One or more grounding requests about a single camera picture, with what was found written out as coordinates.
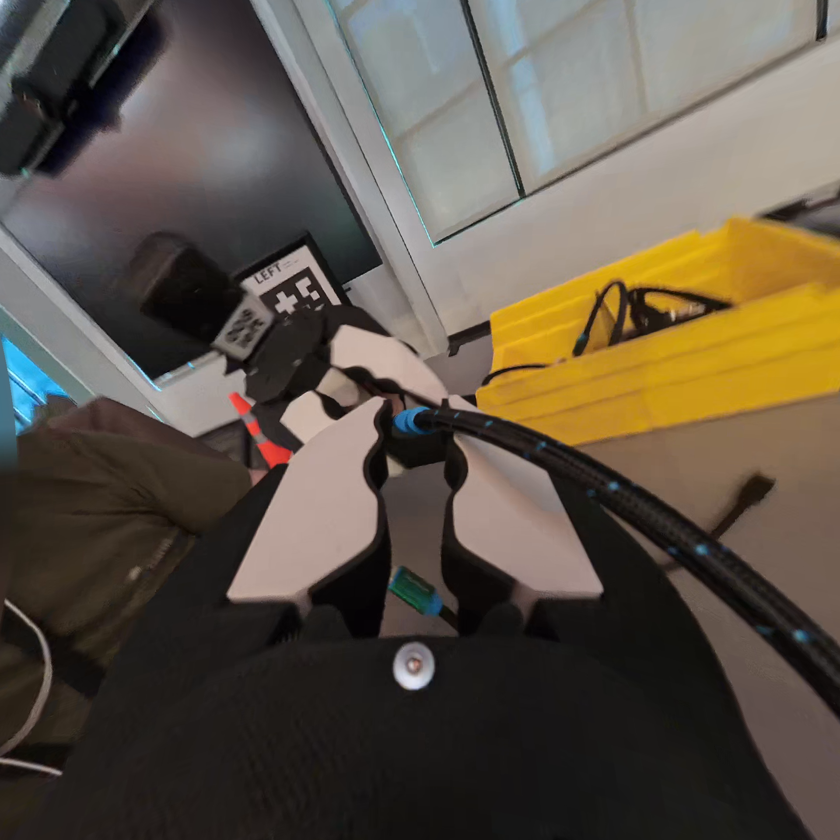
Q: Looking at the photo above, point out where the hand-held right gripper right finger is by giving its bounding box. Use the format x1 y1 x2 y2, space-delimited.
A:
441 433 605 619

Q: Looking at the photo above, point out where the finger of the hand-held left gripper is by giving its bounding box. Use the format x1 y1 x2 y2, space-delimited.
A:
328 325 448 408
282 390 370 450

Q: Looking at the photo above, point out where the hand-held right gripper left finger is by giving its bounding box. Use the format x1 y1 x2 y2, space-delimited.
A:
226 397 392 621

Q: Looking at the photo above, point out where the black braided hdmi cable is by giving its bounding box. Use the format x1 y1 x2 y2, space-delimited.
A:
387 406 840 723

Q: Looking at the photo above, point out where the orange traffic cone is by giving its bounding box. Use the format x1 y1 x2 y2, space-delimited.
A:
227 392 294 470

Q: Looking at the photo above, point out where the person's olive jacket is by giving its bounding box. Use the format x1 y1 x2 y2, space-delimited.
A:
0 397 255 778

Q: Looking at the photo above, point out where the large dark screen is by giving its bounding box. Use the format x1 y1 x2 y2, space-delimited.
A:
0 0 385 383

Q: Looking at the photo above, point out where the yellow plastic bin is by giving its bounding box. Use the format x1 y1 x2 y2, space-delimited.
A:
476 217 840 448

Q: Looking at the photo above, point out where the frosted glass window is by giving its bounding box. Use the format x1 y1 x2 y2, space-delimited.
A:
325 0 829 245

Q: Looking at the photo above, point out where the thin black cable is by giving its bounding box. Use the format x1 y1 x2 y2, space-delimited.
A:
481 362 560 388

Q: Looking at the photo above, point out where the black cable with blue plug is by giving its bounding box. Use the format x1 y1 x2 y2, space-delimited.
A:
573 280 632 358

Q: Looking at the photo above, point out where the black cable bundle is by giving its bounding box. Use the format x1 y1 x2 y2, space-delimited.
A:
626 285 734 330

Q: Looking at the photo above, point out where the white cable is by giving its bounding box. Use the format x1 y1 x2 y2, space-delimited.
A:
0 600 64 780

